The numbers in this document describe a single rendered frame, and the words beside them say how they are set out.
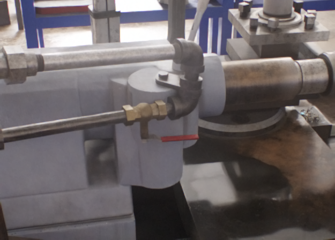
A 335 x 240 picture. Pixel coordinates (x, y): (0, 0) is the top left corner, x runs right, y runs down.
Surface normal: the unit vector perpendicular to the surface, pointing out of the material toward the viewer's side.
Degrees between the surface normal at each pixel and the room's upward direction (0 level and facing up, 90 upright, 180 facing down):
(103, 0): 90
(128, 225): 90
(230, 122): 0
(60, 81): 60
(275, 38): 90
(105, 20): 90
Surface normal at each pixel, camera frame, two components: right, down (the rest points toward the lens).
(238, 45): 0.00, -0.88
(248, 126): 0.18, -0.19
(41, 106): 0.19, 0.35
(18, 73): 0.47, 0.58
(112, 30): 0.37, 0.45
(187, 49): 0.49, -0.03
